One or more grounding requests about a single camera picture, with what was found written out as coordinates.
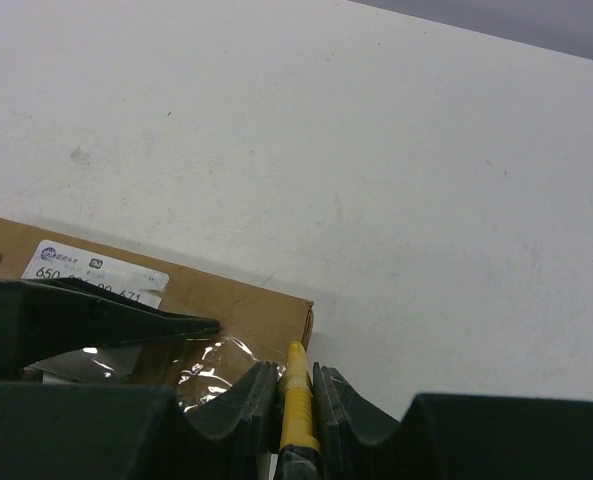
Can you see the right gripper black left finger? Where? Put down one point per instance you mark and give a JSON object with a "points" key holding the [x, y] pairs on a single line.
{"points": [[51, 431]]}

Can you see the brown cardboard express box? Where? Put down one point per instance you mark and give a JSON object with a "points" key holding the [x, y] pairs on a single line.
{"points": [[256, 324]]}

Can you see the yellow utility knife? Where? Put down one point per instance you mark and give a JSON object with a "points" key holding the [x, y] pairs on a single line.
{"points": [[299, 455]]}

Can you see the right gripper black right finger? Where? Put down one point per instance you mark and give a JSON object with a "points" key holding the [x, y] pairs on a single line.
{"points": [[451, 436]]}

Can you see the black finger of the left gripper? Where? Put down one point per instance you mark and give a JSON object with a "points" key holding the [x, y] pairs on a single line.
{"points": [[40, 319]]}

